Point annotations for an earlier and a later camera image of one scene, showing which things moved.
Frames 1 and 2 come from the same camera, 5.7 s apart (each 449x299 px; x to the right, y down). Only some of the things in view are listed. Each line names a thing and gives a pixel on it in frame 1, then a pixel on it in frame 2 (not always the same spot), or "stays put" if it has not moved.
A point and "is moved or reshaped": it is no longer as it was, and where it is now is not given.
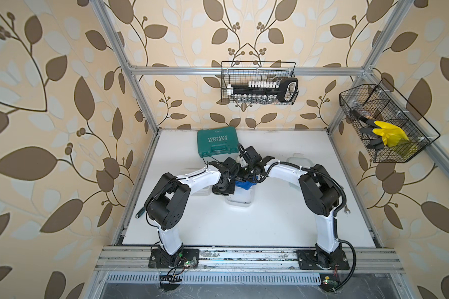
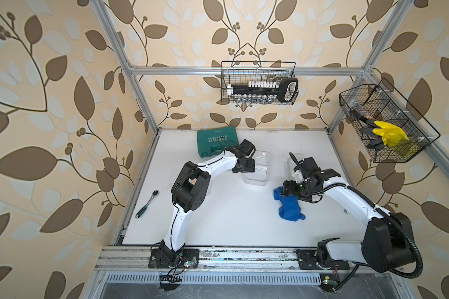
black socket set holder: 264,91 stays put
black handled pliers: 375,144 stays put
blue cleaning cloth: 245,185 to 290,208
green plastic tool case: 217,141 stays put
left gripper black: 231,191 to 251,167
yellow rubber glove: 390,134 stays put
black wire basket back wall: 234,72 stays put
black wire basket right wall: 390,128 stays put
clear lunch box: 241,198 is moved or reshaped
